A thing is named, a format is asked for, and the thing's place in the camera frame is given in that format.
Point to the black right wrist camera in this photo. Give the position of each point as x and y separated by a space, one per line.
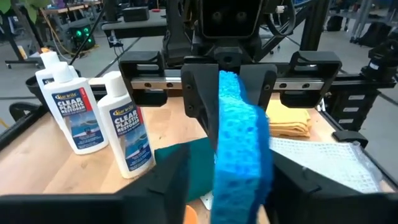
230 18

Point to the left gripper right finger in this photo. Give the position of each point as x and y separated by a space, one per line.
326 208

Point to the white plastic restorer bottle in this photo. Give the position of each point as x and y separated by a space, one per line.
127 133
74 118
49 59

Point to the black computer green lights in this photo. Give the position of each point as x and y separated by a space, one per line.
81 37

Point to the orange cloth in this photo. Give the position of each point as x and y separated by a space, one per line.
289 118

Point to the dark green cloth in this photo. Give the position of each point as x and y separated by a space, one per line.
202 168

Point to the black desktop device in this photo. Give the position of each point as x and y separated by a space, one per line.
136 14

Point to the gray waffle towel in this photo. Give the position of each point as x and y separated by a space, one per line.
326 161

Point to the blue kitchen sponge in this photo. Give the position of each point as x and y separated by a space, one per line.
242 149

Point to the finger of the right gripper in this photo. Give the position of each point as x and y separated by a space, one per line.
200 93
259 84

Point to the black plastic clamp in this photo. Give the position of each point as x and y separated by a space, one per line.
349 138

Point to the gray side desk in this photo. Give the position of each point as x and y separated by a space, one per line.
136 29

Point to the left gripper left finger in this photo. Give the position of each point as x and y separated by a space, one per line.
93 208

